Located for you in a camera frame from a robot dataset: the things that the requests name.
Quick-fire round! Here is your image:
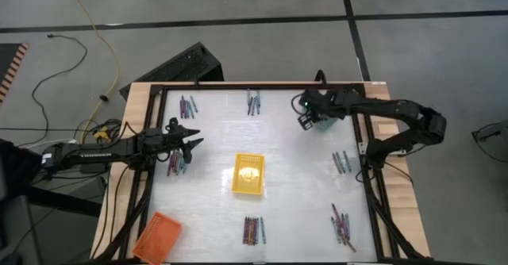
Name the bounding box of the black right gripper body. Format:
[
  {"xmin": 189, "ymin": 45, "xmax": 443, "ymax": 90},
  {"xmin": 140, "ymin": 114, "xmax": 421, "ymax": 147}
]
[{"xmin": 298, "ymin": 89, "xmax": 334, "ymax": 119}]

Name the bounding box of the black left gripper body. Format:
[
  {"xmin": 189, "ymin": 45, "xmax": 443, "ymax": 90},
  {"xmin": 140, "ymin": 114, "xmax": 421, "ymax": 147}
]
[{"xmin": 137, "ymin": 128, "xmax": 187, "ymax": 161}]

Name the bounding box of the orange plastic basket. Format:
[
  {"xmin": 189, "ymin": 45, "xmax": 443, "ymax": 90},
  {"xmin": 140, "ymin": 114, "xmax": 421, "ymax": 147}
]
[{"xmin": 132, "ymin": 211, "xmax": 183, "ymax": 265}]

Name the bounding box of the yellow plastic basket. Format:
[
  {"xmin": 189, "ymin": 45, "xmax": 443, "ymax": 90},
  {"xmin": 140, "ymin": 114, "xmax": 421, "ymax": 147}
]
[{"xmin": 231, "ymin": 152, "xmax": 266, "ymax": 196}]

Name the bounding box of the black perforated case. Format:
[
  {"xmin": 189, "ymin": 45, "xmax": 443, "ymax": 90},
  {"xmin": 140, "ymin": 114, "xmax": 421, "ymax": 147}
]
[{"xmin": 118, "ymin": 41, "xmax": 225, "ymax": 102}]

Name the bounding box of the black power adapter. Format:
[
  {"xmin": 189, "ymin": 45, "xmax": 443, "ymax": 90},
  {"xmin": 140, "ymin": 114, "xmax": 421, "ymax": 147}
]
[{"xmin": 81, "ymin": 163, "xmax": 108, "ymax": 175}]

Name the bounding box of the orange black striped mat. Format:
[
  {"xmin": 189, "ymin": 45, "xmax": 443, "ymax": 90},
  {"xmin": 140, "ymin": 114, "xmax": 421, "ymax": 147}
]
[{"xmin": 0, "ymin": 42, "xmax": 30, "ymax": 104}]

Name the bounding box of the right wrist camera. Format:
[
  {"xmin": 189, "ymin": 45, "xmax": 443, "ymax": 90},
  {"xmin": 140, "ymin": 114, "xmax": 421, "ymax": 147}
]
[{"xmin": 298, "ymin": 113, "xmax": 315, "ymax": 132}]

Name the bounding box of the black metal table frame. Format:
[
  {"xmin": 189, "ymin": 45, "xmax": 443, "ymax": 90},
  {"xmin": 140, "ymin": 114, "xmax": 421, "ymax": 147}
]
[{"xmin": 93, "ymin": 80, "xmax": 433, "ymax": 265}]

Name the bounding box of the black cable bundle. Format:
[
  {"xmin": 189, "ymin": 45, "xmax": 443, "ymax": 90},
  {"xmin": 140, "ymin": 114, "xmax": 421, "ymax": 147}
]
[{"xmin": 81, "ymin": 117, "xmax": 125, "ymax": 140}]

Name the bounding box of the yellow cable connector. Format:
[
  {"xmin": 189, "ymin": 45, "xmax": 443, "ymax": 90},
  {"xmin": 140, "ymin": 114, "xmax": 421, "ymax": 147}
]
[{"xmin": 94, "ymin": 126, "xmax": 111, "ymax": 142}]

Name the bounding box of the yellow power cord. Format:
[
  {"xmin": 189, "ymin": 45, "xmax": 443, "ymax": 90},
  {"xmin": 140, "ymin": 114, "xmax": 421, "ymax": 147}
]
[{"xmin": 59, "ymin": 0, "xmax": 120, "ymax": 143}]

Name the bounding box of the white cable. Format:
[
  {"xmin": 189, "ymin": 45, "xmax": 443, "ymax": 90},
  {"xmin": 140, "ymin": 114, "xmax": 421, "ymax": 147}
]
[{"xmin": 17, "ymin": 137, "xmax": 80, "ymax": 149}]

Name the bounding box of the thin black floor cable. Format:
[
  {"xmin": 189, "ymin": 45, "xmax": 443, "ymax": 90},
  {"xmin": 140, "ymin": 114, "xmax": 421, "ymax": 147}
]
[{"xmin": 30, "ymin": 33, "xmax": 89, "ymax": 147}]

